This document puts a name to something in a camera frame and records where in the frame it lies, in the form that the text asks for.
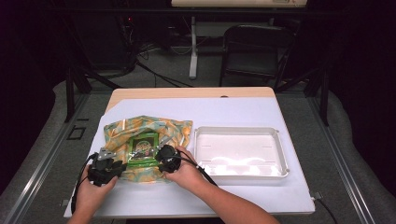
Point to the aluminium rail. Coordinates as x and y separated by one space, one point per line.
40 168
342 168

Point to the orange slice print cloth bag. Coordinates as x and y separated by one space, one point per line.
124 130

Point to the white table mat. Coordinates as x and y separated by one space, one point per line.
199 112

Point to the person's left hand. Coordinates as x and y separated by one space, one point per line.
93 196

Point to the green snack packet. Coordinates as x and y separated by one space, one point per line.
143 149

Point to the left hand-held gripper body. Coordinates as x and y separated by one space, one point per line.
101 172

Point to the black folding chair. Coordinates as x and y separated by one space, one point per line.
258 46

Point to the white plastic tray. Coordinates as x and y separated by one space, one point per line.
239 149

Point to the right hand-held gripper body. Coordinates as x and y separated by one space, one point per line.
169 158

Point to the white desk leg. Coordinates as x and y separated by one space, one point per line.
193 56

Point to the light desk top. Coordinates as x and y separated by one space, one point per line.
236 3

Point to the black metal stand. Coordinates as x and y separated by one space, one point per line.
323 99
71 93

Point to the person's right hand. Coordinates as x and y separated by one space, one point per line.
186 172

